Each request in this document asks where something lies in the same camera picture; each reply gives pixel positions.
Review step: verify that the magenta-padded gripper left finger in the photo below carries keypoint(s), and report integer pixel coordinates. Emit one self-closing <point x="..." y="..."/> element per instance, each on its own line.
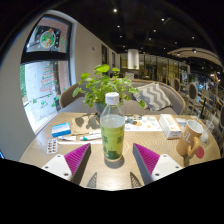
<point x="77" y="159"/>

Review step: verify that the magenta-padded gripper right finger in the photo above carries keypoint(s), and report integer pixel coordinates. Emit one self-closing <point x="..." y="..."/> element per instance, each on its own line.
<point x="146" y="159"/>

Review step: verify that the clear bottle with green label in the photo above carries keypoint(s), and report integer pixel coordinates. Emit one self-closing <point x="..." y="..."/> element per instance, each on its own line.
<point x="112" y="136"/>

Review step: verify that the white ointment tube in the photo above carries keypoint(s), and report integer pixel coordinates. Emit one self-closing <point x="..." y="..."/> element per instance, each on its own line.
<point x="66" y="138"/>

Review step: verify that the white tube with teal cap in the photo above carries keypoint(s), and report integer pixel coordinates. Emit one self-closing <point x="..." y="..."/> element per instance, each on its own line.
<point x="90" y="137"/>

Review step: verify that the pill blister pack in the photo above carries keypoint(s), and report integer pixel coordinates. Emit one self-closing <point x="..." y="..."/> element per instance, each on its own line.
<point x="52" y="146"/>

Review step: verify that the small blue white box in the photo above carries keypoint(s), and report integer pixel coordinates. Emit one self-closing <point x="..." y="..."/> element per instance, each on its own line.
<point x="61" y="129"/>

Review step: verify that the printed menu sheet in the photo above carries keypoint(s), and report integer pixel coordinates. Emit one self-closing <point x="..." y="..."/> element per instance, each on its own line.
<point x="145" y="124"/>

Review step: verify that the white orange carton box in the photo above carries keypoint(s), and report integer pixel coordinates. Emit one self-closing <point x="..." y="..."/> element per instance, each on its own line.
<point x="169" y="126"/>

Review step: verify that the mustard yellow ceramic mug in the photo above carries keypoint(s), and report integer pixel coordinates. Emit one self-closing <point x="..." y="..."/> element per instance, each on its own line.
<point x="187" y="140"/>

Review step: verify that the flat round red coaster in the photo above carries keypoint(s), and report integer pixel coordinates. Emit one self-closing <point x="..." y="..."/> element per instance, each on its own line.
<point x="200" y="152"/>

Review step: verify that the clear plastic cup with straw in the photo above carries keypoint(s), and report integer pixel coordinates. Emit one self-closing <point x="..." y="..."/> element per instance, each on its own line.
<point x="205" y="136"/>

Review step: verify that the grey white chevron cushion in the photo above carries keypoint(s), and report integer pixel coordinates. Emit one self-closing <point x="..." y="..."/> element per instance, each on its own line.
<point x="154" y="96"/>

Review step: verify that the curved grey sofa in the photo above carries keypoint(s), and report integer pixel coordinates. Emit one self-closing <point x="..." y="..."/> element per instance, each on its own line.
<point x="173" y="100"/>

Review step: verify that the green potted plant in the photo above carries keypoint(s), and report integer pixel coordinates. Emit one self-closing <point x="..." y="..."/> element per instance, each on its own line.
<point x="100" y="88"/>

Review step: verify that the window with festive decals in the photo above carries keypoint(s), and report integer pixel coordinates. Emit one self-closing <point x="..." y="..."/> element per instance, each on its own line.
<point x="46" y="86"/>

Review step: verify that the group of dining chairs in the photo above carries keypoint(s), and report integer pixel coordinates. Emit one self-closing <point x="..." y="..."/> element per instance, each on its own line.
<point x="192" y="93"/>

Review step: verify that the group of ceiling lights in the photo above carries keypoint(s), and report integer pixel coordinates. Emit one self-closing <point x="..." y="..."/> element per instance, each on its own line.
<point x="115" y="10"/>

